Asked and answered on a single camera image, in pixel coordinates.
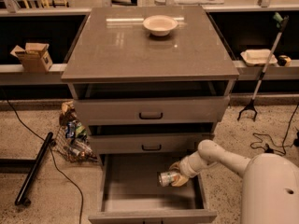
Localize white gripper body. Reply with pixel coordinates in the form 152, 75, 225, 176
179, 154, 206, 178

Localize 7up soda can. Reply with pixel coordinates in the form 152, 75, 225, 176
158, 171, 179, 187

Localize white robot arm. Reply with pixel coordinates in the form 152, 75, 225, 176
170, 140, 299, 224

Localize grey middle drawer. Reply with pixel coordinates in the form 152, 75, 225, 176
89, 133, 214, 154

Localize grey open bottom drawer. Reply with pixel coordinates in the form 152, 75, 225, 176
89, 152, 217, 224

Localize grey top drawer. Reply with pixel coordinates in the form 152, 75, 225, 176
74, 97, 229, 126

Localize grey drawer cabinet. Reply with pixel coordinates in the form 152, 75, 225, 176
61, 6, 240, 224

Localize white foam takeout container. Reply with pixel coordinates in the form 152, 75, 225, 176
240, 49, 278, 66

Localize black metal floor bar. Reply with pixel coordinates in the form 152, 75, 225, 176
14, 132, 53, 206

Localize yellow tape measure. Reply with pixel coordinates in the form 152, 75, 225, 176
278, 55, 292, 66

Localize white paper bowl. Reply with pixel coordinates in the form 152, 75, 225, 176
143, 15, 178, 36

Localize reacher grabber tool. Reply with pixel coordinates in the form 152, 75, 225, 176
237, 12, 289, 120

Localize brown cardboard box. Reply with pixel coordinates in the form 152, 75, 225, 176
10, 43, 52, 73

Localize black floor cable left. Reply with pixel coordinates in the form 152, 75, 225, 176
0, 87, 85, 224

